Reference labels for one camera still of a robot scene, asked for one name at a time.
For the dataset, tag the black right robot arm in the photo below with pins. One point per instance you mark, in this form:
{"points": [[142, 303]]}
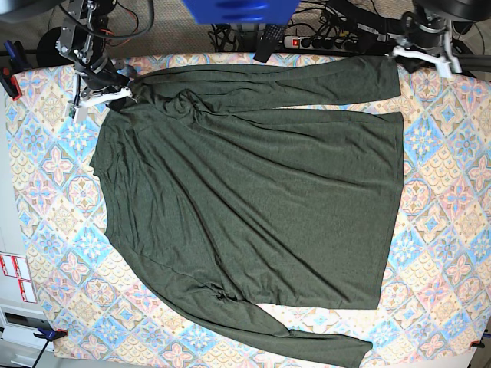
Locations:
{"points": [[83, 40]]}

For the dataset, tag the patterned pastel tablecloth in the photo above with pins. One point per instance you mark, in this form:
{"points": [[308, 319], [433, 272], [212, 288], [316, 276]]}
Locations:
{"points": [[435, 298]]}

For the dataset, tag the dark green long-sleeve shirt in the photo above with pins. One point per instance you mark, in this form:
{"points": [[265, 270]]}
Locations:
{"points": [[232, 186]]}

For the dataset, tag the blue clamp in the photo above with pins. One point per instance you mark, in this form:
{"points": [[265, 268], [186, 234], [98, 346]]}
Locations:
{"points": [[49, 336], [8, 80]]}

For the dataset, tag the black remote control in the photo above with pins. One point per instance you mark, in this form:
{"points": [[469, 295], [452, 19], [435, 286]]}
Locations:
{"points": [[271, 37]]}

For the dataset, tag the black power strip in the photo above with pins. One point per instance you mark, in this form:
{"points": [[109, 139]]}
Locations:
{"points": [[303, 43]]}

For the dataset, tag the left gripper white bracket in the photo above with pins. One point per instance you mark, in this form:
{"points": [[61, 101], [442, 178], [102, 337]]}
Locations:
{"points": [[427, 39]]}

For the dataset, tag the orange clamp lower right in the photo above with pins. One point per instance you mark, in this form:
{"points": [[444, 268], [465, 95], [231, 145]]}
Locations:
{"points": [[478, 344]]}

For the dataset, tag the blue plastic box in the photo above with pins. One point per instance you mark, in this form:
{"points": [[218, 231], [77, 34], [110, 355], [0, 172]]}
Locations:
{"points": [[241, 11]]}

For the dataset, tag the red and white labels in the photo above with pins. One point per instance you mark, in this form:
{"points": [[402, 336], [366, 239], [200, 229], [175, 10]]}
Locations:
{"points": [[16, 282]]}

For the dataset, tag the grey cabinet lower left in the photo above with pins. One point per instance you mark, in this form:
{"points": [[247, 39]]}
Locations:
{"points": [[19, 326]]}

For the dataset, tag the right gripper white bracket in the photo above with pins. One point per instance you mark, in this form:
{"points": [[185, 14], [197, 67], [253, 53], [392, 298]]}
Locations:
{"points": [[100, 83]]}

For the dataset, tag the blue clamp upper left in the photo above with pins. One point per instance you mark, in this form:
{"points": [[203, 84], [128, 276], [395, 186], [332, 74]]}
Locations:
{"points": [[8, 80]]}

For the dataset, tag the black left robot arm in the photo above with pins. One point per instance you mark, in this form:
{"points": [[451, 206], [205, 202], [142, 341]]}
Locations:
{"points": [[466, 13]]}

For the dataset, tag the black power adapter box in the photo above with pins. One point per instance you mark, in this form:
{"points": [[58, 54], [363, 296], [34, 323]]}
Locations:
{"points": [[376, 34]]}

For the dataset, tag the blue clamp lower left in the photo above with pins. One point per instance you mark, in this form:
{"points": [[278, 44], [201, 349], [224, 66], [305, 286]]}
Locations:
{"points": [[49, 336]]}

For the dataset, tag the black round stand base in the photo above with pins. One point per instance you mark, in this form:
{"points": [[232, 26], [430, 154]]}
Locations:
{"points": [[47, 55]]}

